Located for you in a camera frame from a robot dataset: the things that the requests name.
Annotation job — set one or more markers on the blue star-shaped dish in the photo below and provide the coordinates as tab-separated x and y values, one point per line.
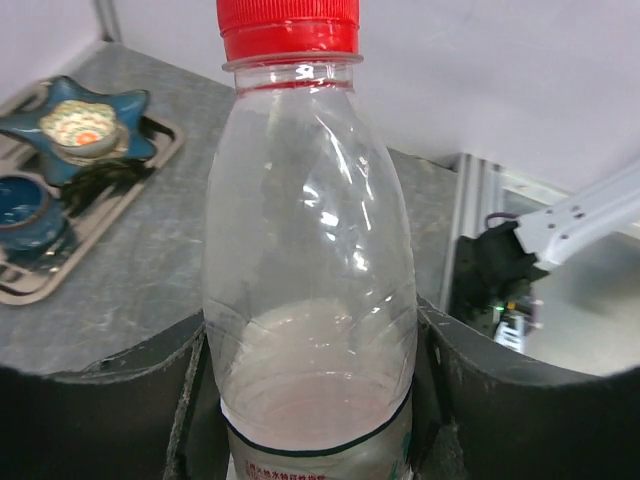
58	166

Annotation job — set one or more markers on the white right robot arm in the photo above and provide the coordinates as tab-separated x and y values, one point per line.
498	256

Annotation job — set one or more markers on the red bottle cap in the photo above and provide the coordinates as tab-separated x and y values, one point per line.
255	28

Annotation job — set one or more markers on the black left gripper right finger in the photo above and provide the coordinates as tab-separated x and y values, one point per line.
515	417

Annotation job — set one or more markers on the clear bottle red label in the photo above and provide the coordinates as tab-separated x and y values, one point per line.
309	292

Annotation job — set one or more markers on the silver metal tray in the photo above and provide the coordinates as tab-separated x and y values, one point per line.
92	200

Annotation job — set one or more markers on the blue ceramic cup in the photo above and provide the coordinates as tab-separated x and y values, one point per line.
30	215

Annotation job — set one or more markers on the small patterned bowl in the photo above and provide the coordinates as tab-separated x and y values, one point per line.
80	128

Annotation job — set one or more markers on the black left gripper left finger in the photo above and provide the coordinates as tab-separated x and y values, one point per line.
148	412

